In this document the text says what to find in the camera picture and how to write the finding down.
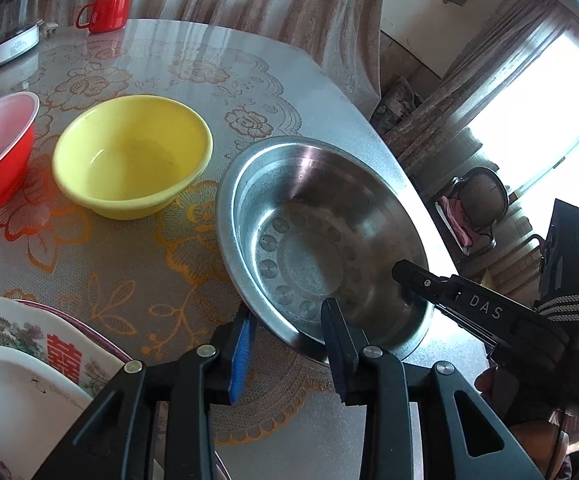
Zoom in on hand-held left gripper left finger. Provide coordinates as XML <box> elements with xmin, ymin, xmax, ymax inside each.
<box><xmin>34</xmin><ymin>305</ymin><xmax>258</xmax><ymax>480</ymax></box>

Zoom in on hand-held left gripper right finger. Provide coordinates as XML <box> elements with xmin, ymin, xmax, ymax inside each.
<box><xmin>319</xmin><ymin>298</ymin><xmax>545</xmax><ymax>480</ymax></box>

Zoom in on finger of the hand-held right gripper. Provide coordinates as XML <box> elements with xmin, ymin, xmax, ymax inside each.
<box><xmin>392</xmin><ymin>259</ymin><xmax>551</xmax><ymax>349</ymax></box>

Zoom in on stainless steel bowl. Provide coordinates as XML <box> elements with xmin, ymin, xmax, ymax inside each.
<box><xmin>214</xmin><ymin>136</ymin><xmax>435</xmax><ymax>366</ymax></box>

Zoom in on pink rimmed floral plate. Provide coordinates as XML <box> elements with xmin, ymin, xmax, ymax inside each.
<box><xmin>12</xmin><ymin>299</ymin><xmax>230</xmax><ymax>480</ymax></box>

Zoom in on white plate with red print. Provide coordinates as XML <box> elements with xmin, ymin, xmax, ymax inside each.
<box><xmin>0</xmin><ymin>296</ymin><xmax>126</xmax><ymax>401</ymax></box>

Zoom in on small white floral bowl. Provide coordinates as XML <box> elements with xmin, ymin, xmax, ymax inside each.
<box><xmin>0</xmin><ymin>345</ymin><xmax>94</xmax><ymax>480</ymax></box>

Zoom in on person's right hand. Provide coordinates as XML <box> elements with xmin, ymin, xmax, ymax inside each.
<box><xmin>473</xmin><ymin>366</ymin><xmax>570</xmax><ymax>480</ymax></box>

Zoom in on pink cloth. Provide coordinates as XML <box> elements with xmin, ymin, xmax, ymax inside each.
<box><xmin>437</xmin><ymin>197</ymin><xmax>486</xmax><ymax>249</ymax></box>

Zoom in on round back black chair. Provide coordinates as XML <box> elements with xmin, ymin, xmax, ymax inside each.
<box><xmin>434</xmin><ymin>167</ymin><xmax>510</xmax><ymax>261</ymax></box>

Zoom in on bright window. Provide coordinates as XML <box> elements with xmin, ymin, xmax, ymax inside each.
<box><xmin>469</xmin><ymin>35</ymin><xmax>579</xmax><ymax>201</ymax></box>

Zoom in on floral lace tablecloth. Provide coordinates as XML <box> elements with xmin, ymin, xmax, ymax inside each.
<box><xmin>0</xmin><ymin>19</ymin><xmax>490</xmax><ymax>480</ymax></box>

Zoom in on beige lace curtain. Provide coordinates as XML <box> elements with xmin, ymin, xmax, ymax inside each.
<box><xmin>384</xmin><ymin>0</ymin><xmax>579</xmax><ymax>191</ymax></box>
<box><xmin>54</xmin><ymin>0</ymin><xmax>405</xmax><ymax>121</ymax></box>

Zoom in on grey bundle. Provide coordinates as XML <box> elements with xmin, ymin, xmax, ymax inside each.
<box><xmin>372</xmin><ymin>77</ymin><xmax>420</xmax><ymax>133</ymax></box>

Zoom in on yellow plastic bowl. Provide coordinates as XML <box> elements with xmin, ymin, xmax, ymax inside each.
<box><xmin>52</xmin><ymin>95</ymin><xmax>214</xmax><ymax>220</ymax></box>

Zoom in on red mug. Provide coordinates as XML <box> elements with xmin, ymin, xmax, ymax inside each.
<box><xmin>76</xmin><ymin>0</ymin><xmax>132</xmax><ymax>34</ymax></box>

